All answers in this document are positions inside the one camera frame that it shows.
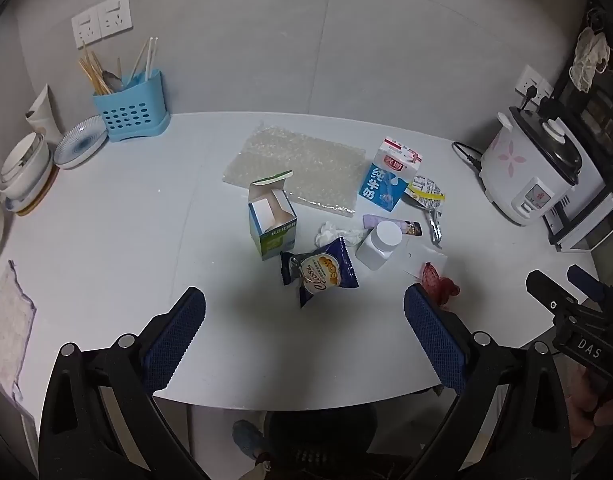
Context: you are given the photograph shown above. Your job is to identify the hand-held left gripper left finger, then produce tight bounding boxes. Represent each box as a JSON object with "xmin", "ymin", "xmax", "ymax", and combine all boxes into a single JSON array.
[{"xmin": 39, "ymin": 286, "xmax": 207, "ymax": 480}]

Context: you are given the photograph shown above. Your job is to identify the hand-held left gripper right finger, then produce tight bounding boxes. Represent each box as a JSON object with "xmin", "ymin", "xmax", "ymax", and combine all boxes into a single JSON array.
[{"xmin": 403, "ymin": 282, "xmax": 572, "ymax": 480}]

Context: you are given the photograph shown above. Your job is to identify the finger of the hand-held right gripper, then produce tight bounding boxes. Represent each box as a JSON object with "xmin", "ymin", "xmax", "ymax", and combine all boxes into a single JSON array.
[
  {"xmin": 567, "ymin": 265, "xmax": 612, "ymax": 302},
  {"xmin": 526, "ymin": 270, "xmax": 582, "ymax": 322}
]

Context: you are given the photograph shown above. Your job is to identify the dark blue snack packet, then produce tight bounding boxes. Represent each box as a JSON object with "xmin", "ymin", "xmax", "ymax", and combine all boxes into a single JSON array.
[{"xmin": 280, "ymin": 236, "xmax": 360, "ymax": 309}]

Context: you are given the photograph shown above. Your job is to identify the white tissue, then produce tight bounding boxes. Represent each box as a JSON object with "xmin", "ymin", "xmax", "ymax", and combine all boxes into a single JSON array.
[{"xmin": 313, "ymin": 221, "xmax": 369, "ymax": 248}]

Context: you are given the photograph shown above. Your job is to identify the yellow silver foil wrapper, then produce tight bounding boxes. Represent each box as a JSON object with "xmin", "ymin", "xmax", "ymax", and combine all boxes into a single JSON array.
[{"xmin": 403, "ymin": 175, "xmax": 447, "ymax": 249}]

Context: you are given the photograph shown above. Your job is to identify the person's right hand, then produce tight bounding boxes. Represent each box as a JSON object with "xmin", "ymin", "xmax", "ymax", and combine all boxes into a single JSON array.
[{"xmin": 569, "ymin": 365, "xmax": 613, "ymax": 448}]

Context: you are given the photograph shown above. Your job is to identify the red mesh wrapper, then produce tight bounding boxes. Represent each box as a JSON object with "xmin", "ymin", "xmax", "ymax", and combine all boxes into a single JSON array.
[{"xmin": 420, "ymin": 261, "xmax": 461, "ymax": 308}]

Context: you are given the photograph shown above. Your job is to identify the black white toaster oven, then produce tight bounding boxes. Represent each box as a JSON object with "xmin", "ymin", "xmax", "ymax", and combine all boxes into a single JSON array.
[{"xmin": 541, "ymin": 90, "xmax": 613, "ymax": 252}]

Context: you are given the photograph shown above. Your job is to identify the white paper card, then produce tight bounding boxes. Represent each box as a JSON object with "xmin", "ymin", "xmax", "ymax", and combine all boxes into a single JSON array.
[{"xmin": 400, "ymin": 237, "xmax": 448, "ymax": 281}]

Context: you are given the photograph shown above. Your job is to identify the white pill bottle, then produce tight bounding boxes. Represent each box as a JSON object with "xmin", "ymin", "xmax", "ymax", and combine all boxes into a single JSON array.
[{"xmin": 355, "ymin": 221, "xmax": 403, "ymax": 270}]

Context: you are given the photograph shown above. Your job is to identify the white flowered rice cooker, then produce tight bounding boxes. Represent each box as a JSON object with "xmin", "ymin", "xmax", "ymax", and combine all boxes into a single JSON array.
[{"xmin": 479, "ymin": 106, "xmax": 584, "ymax": 227}]

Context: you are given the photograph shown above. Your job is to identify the blue slipper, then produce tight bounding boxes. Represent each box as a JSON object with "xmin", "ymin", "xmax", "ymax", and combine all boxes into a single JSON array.
[{"xmin": 232, "ymin": 420, "xmax": 267, "ymax": 461}]

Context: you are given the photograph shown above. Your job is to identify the purple sachet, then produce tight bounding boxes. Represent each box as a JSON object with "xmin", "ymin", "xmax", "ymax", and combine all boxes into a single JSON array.
[{"xmin": 362, "ymin": 214, "xmax": 423, "ymax": 237}]

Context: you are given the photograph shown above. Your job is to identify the green white open box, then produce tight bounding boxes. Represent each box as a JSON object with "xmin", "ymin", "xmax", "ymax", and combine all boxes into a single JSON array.
[{"xmin": 248, "ymin": 170, "xmax": 300, "ymax": 261}]

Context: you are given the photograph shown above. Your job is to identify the blue white milk carton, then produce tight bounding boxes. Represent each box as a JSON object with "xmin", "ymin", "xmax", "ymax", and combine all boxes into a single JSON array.
[{"xmin": 359, "ymin": 136, "xmax": 424, "ymax": 212}]

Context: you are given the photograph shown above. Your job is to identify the pale dish cloth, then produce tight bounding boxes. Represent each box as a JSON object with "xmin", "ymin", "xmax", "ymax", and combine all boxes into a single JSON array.
[{"xmin": 0, "ymin": 260, "xmax": 37, "ymax": 403}]

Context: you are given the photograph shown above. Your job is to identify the wooden trivet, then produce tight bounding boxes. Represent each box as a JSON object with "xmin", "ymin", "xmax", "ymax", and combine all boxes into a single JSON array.
[{"xmin": 16, "ymin": 165, "xmax": 61, "ymax": 217}]

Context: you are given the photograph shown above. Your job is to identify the white socket with plug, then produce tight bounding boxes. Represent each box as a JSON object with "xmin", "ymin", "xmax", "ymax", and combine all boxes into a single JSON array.
[{"xmin": 515, "ymin": 64, "xmax": 554, "ymax": 108}]

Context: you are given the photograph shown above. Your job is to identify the bubble wrap sheet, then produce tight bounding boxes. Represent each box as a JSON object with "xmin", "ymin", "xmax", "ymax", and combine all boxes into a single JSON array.
[{"xmin": 222, "ymin": 121, "xmax": 368, "ymax": 217}]

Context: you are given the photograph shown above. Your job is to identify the blue patterned plate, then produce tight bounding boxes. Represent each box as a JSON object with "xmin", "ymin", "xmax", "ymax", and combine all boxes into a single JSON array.
[{"xmin": 53, "ymin": 115, "xmax": 110, "ymax": 170}]

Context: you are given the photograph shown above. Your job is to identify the hanging white cloth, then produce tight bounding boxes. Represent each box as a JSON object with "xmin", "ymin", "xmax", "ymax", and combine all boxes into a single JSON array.
[{"xmin": 571, "ymin": 27, "xmax": 612, "ymax": 92}]

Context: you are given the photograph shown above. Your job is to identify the stack of white bowls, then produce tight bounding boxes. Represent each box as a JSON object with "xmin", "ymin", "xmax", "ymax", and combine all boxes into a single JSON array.
[{"xmin": 0, "ymin": 131, "xmax": 54, "ymax": 211}]

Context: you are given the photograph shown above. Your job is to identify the blue plastic utensil holder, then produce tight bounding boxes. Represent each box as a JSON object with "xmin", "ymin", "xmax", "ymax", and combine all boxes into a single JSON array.
[{"xmin": 91, "ymin": 69, "xmax": 171, "ymax": 143}]

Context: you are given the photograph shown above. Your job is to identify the white tall cup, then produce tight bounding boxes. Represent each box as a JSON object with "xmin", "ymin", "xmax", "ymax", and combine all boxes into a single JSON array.
[{"xmin": 25, "ymin": 84, "xmax": 64, "ymax": 146}]

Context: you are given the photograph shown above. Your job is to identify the metal spoon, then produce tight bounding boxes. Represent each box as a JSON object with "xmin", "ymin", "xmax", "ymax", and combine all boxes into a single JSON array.
[{"xmin": 102, "ymin": 57, "xmax": 124, "ymax": 92}]

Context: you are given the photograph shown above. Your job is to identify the bundle of wooden chopsticks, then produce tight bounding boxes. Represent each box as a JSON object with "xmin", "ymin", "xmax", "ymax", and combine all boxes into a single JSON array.
[{"xmin": 78, "ymin": 45, "xmax": 112, "ymax": 96}]

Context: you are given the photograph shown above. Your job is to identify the white chopsticks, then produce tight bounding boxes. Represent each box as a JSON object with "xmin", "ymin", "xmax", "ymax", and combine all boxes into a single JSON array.
[{"xmin": 131, "ymin": 36, "xmax": 160, "ymax": 81}]

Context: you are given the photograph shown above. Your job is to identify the black power cable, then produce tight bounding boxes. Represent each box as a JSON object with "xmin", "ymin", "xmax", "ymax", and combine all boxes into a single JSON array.
[{"xmin": 452, "ymin": 141, "xmax": 484, "ymax": 166}]

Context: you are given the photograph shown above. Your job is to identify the white wall socket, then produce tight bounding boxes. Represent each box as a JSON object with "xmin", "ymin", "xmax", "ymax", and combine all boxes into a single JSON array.
[
  {"xmin": 99, "ymin": 0, "xmax": 132, "ymax": 38},
  {"xmin": 71, "ymin": 7, "xmax": 103, "ymax": 50}
]

